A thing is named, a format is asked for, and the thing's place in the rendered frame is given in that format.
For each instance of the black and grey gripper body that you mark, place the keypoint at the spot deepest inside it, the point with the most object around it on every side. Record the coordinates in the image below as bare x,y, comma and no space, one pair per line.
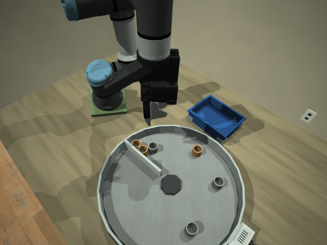
161,85

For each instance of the bronze bushing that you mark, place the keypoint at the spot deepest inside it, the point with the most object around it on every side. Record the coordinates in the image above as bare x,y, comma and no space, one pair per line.
197,147
135,142
143,147

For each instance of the grey metal bushing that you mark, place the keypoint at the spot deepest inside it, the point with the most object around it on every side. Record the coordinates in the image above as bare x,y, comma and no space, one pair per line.
152,144
220,179
187,232

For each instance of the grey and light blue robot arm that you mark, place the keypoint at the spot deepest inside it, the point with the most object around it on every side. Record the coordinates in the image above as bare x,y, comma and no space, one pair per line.
154,22

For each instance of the grey round turntable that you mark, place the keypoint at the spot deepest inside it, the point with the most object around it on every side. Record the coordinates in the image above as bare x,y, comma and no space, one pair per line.
148,200

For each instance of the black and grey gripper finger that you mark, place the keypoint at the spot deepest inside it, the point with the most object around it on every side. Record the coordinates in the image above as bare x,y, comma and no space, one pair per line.
154,113
162,105

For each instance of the blue crate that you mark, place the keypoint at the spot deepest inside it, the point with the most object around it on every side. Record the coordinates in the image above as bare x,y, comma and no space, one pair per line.
215,118

